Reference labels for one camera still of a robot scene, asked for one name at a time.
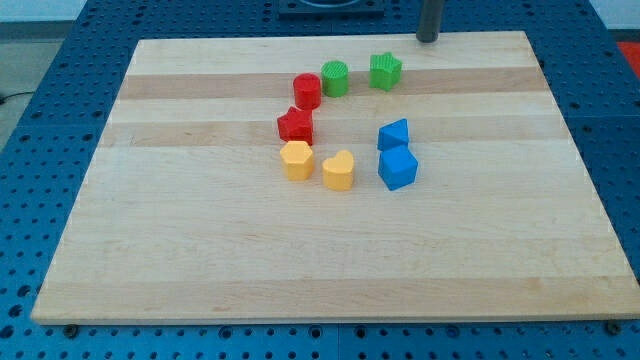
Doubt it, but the green cylinder block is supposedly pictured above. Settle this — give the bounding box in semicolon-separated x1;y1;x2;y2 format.
321;60;349;98

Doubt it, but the yellow heart block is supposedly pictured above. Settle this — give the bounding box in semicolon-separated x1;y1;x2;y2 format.
322;150;355;191

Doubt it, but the yellow hexagon block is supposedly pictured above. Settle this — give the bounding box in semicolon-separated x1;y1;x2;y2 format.
280;141;314;181

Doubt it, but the wooden board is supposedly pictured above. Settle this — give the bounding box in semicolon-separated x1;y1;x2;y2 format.
31;31;639;325

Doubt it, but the red star block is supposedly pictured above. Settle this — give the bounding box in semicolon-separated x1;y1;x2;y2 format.
277;107;314;146

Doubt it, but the blue cube block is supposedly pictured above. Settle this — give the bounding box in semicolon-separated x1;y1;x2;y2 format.
378;146;418;191

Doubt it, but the blue triangle block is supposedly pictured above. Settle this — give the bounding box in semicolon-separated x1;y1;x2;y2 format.
377;118;410;151

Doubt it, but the red cylinder block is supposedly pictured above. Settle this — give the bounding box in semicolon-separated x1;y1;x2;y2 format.
293;73;321;110

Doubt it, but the green star block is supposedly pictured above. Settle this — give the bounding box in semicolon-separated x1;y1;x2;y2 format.
369;52;403;91

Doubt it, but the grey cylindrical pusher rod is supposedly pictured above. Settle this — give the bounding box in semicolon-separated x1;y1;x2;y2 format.
416;0;445;43

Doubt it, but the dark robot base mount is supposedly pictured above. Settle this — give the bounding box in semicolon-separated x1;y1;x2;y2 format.
275;0;385;18

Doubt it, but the black cable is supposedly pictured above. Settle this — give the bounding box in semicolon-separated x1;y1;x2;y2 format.
0;90;35;106

